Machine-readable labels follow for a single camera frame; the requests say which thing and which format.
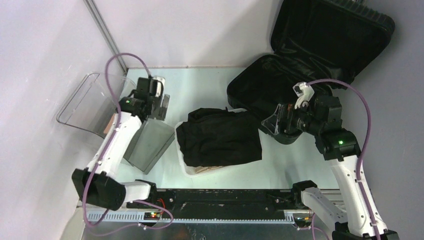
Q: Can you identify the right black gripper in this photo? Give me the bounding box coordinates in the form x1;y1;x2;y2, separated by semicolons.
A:
262;98;323;136

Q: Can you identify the clear acrylic bin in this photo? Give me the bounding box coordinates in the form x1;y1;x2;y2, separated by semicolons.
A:
56;72;172;177

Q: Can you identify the white perforated plastic basket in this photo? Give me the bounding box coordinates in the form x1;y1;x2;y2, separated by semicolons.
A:
174;107;263;178

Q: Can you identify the beige cloth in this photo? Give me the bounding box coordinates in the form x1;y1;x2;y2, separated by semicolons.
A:
193;166;226;174

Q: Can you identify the black ribbed hard-shell suitcase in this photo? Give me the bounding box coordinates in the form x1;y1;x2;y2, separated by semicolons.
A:
226;0;396;145

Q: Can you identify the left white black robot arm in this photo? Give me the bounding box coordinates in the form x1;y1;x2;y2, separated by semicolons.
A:
71;75;166;211

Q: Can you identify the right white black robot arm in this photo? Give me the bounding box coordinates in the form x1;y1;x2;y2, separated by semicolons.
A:
261;95;399;240

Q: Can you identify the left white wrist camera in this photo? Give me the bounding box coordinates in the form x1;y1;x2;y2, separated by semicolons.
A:
153;76;166;98

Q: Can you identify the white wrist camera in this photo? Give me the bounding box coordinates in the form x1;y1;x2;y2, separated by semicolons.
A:
153;76;166;98
292;82;315;110

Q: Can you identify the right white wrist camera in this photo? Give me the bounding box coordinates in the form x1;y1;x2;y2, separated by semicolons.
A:
292;82;315;110

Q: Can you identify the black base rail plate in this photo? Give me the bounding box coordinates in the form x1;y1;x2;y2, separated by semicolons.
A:
146;188;309;221

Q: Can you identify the aluminium frame rail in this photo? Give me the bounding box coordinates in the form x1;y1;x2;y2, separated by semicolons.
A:
103;188;344;224

